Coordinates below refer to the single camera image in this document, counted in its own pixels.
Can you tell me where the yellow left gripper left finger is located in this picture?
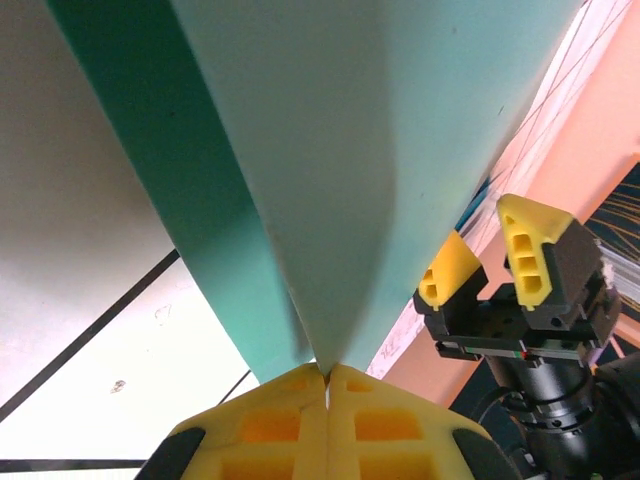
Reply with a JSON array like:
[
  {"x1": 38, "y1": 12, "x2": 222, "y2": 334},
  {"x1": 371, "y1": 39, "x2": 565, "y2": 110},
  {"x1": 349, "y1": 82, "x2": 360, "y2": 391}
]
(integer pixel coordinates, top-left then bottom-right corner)
[{"x1": 142, "y1": 363, "x2": 330, "y2": 480}]

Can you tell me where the green paper folder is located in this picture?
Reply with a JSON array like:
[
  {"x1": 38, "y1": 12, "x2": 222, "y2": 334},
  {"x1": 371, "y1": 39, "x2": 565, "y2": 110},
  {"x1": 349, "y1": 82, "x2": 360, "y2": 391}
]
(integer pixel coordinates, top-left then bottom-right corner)
[{"x1": 47, "y1": 0, "x2": 587, "y2": 386}]

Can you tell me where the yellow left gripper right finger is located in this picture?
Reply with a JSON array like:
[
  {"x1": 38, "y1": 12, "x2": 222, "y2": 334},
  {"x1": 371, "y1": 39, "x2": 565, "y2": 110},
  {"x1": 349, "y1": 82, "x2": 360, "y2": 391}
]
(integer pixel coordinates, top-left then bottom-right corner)
[{"x1": 326, "y1": 362, "x2": 519, "y2": 480}]

